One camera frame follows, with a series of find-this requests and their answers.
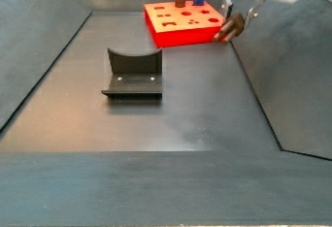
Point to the brown three-prong object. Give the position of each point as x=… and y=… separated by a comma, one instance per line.
x=230, y=29

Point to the dark grey curved fixture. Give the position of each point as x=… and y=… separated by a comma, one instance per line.
x=135, y=74

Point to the red shape-sorter block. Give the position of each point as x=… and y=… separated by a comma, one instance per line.
x=182, y=26

